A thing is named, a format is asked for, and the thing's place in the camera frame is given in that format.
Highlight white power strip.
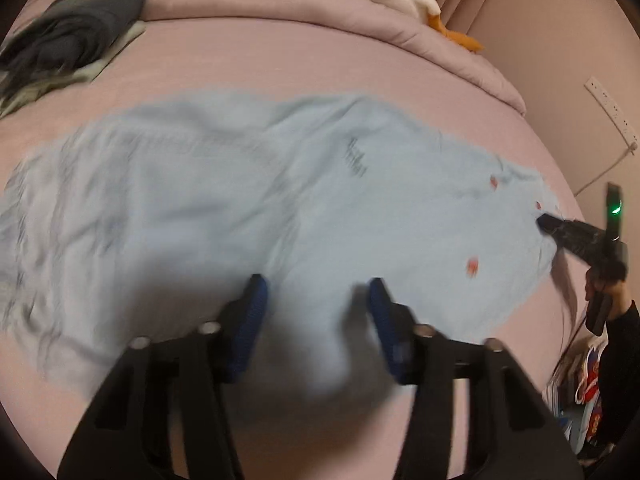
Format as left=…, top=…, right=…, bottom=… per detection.
left=585, top=76, right=637, bottom=146

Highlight white red printed bag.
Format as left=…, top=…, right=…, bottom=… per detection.
left=574, top=344, right=605, bottom=407

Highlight light blue denim pants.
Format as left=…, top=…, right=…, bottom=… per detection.
left=0, top=89, right=561, bottom=411

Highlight person's right hand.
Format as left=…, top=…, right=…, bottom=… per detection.
left=586, top=267, right=628, bottom=321

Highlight white power cable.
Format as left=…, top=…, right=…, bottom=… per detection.
left=574, top=142, right=638, bottom=196

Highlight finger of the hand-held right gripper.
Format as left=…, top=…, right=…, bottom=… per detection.
left=536, top=214, right=608, bottom=266

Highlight pink bed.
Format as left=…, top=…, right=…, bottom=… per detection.
left=0, top=0, right=583, bottom=480

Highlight folded dark blue jeans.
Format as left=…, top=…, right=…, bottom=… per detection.
left=0, top=0, right=148, bottom=86

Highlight folded pale green cloth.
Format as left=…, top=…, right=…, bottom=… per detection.
left=0, top=22, right=146, bottom=118

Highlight pink quilt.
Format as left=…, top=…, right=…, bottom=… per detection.
left=140, top=0, right=526, bottom=116

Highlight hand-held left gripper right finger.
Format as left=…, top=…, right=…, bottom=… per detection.
left=367, top=277, right=586, bottom=480

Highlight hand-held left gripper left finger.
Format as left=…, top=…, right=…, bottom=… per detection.
left=57, top=274, right=271, bottom=480

